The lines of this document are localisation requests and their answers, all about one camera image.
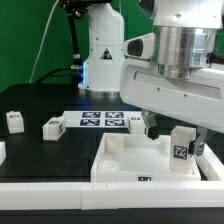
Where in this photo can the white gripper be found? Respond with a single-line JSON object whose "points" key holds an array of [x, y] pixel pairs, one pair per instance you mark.
{"points": [[199, 100]]}

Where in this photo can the white square tabletop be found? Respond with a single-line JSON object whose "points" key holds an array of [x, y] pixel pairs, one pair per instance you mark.
{"points": [[132, 158]]}

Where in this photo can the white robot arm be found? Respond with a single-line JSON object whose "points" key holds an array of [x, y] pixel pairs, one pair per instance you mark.
{"points": [[174, 70]]}

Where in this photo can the white sheet with AprilTags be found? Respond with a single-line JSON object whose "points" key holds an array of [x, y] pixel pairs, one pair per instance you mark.
{"points": [[100, 119]]}

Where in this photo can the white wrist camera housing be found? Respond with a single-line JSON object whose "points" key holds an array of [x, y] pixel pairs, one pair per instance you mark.
{"points": [[141, 47]]}

